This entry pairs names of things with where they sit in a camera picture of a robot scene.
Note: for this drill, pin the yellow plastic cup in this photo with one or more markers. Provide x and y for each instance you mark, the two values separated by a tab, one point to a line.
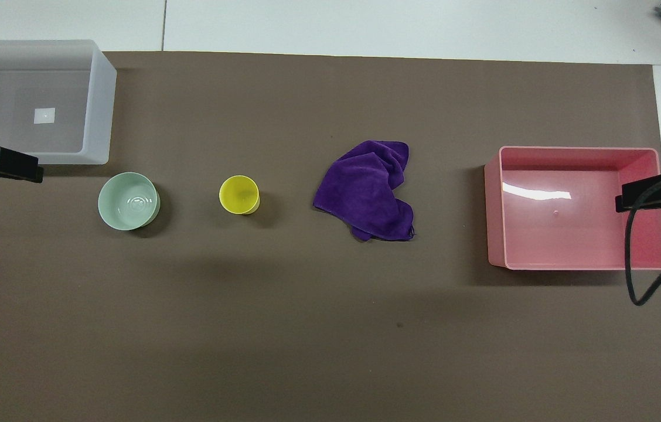
239	194

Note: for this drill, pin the translucent white plastic box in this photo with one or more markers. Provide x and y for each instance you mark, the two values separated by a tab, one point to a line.
101	99

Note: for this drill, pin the white square sticker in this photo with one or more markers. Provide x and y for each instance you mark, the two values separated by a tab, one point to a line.
44	116

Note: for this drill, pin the pale green ceramic bowl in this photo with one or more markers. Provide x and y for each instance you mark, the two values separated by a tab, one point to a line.
128	201

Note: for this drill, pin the purple microfibre cloth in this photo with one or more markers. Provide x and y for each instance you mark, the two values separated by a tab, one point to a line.
368	190

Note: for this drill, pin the pink plastic box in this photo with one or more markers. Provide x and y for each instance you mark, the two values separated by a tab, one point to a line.
565	234

